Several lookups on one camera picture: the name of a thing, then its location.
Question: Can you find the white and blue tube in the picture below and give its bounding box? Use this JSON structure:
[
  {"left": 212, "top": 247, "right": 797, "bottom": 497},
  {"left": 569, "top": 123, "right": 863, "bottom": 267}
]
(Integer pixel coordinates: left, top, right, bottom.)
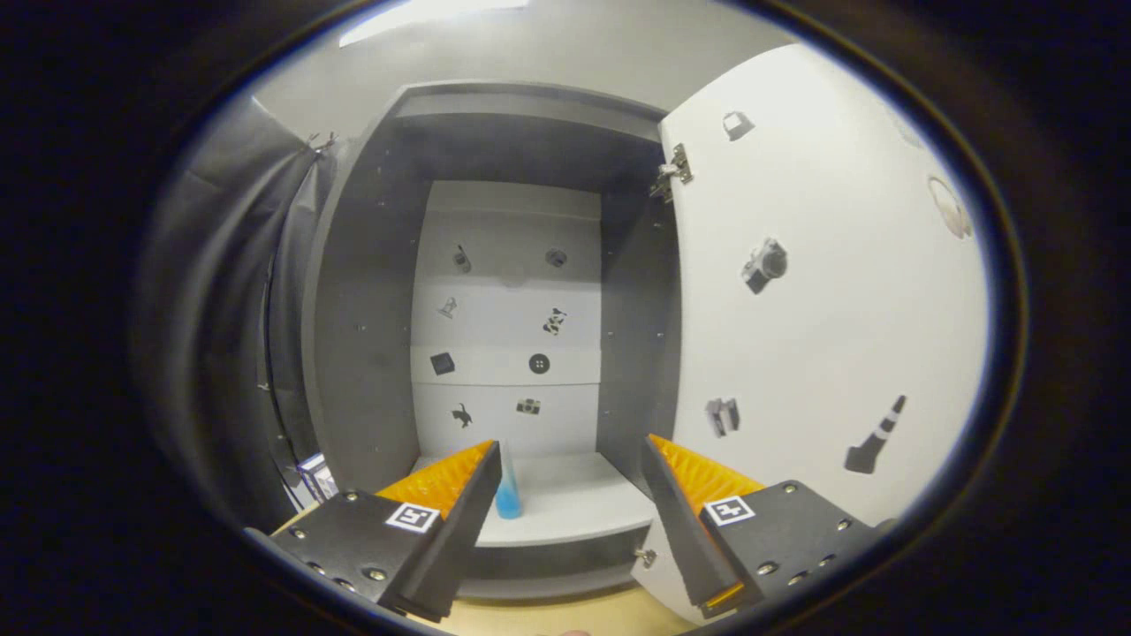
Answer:
[{"left": 495, "top": 442, "right": 524, "bottom": 520}]

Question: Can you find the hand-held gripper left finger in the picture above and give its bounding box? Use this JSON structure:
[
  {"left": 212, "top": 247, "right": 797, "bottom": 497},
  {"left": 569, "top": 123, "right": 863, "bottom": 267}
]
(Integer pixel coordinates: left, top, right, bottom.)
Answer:
[{"left": 243, "top": 439, "right": 505, "bottom": 624}]

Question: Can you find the light grey cabinet door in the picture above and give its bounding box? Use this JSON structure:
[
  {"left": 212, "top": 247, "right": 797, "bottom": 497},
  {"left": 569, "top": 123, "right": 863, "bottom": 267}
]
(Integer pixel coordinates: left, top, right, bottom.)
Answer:
[{"left": 632, "top": 42, "right": 989, "bottom": 628}]

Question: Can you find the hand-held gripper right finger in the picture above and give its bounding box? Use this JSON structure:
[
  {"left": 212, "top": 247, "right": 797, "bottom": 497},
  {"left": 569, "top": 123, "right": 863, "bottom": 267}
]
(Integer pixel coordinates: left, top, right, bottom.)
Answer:
[{"left": 640, "top": 433, "right": 884, "bottom": 619}]

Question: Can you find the black backdrop cloth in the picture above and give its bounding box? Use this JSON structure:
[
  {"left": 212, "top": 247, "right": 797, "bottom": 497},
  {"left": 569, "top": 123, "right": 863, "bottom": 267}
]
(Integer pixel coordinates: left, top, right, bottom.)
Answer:
[{"left": 133, "top": 93, "right": 337, "bottom": 531}]

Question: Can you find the white spine book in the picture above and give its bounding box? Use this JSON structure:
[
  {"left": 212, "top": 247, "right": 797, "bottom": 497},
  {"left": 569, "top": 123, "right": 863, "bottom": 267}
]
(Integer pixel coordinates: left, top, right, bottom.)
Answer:
[{"left": 305, "top": 452, "right": 338, "bottom": 504}]

